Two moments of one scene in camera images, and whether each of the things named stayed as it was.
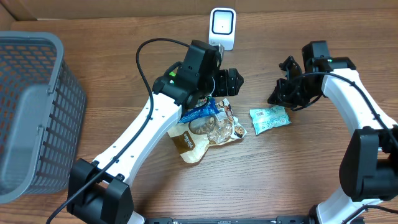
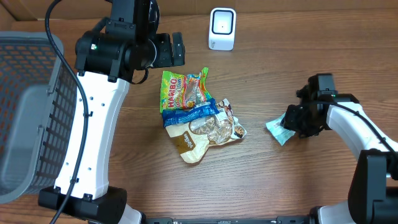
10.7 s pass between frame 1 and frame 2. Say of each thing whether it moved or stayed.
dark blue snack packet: stayed
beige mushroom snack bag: stayed
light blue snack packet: moved
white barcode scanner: stayed
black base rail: stayed
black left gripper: moved
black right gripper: moved
